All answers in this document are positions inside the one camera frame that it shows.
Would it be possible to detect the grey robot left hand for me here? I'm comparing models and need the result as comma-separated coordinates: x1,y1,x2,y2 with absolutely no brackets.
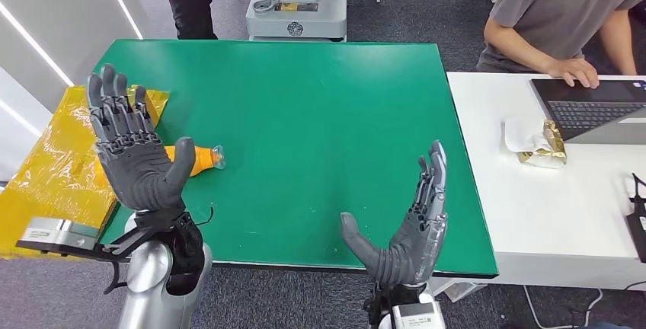
85,64,197,212

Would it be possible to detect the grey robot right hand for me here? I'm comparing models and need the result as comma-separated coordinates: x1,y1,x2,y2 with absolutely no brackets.
339,139,449,289

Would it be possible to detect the orange juice bottle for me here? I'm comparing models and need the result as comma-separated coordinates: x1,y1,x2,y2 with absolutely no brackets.
164,145,226,178

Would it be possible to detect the yellow taped cardboard box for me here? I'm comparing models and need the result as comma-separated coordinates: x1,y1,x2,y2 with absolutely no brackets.
0,84,171,260

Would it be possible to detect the white desk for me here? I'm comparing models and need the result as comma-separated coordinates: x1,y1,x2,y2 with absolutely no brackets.
418,70,646,303

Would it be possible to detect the white tissue paper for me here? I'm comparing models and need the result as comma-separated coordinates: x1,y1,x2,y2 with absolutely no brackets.
502,116,548,154

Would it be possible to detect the green table mat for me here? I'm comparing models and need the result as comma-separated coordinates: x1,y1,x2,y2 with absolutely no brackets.
93,39,500,279

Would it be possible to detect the gold foil snack packet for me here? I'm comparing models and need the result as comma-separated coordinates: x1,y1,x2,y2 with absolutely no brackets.
515,120,568,171

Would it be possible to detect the grey machine base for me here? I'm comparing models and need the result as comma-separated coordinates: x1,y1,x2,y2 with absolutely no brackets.
245,0,349,43

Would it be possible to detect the dark grey laptop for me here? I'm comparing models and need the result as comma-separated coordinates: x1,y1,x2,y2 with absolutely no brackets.
529,77,646,146

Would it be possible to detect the black power adapter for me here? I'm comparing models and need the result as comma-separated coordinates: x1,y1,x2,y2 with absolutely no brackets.
627,212,646,264

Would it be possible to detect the person's right hand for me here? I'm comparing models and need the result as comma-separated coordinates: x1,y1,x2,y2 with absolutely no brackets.
545,57,600,89

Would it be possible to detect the seated person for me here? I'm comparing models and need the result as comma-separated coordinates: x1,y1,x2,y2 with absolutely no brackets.
475,0,646,89

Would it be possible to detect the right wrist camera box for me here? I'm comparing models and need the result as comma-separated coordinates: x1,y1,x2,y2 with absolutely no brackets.
391,301,448,329

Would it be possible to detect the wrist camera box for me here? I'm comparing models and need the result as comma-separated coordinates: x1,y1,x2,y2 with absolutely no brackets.
391,301,448,329
16,216,133,262

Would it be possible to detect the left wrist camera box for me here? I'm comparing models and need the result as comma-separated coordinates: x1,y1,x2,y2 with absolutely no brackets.
16,216,133,262

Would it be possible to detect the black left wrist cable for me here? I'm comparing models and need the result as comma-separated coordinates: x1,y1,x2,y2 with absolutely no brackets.
103,260,128,296

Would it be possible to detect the white floor cable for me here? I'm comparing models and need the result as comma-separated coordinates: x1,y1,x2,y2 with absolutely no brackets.
522,286,604,329

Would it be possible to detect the thin black adapter cable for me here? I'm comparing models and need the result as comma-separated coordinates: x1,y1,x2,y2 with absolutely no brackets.
629,173,646,216

